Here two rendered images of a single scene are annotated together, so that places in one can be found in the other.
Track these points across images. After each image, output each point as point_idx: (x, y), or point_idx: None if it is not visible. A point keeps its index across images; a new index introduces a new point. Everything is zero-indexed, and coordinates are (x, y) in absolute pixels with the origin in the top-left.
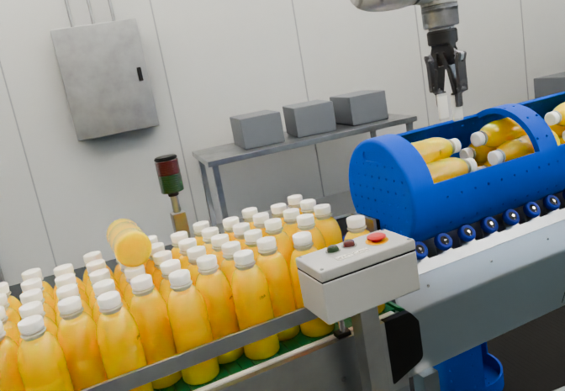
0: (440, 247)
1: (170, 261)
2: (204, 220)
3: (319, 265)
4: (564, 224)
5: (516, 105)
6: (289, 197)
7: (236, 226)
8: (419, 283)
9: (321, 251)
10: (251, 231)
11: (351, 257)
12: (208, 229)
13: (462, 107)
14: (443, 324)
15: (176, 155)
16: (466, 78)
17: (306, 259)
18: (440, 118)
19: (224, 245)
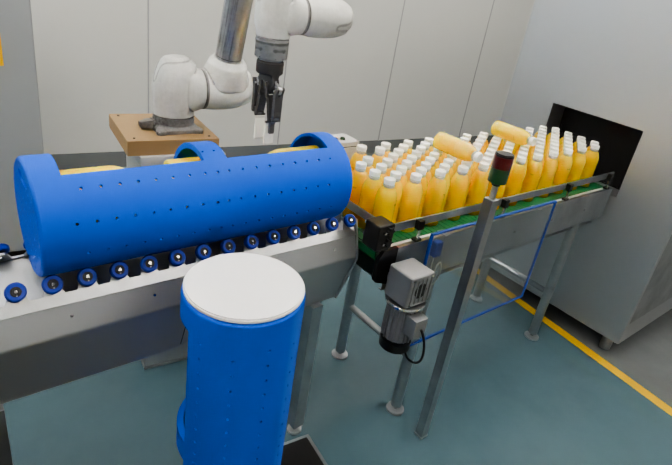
0: None
1: (422, 147)
2: (440, 171)
3: (345, 135)
4: None
5: (193, 142)
6: (393, 179)
7: (409, 160)
8: None
9: (347, 140)
10: (394, 154)
11: (333, 135)
12: (427, 163)
13: (254, 127)
14: None
15: (499, 154)
16: (252, 100)
17: (353, 139)
18: (272, 142)
19: (401, 149)
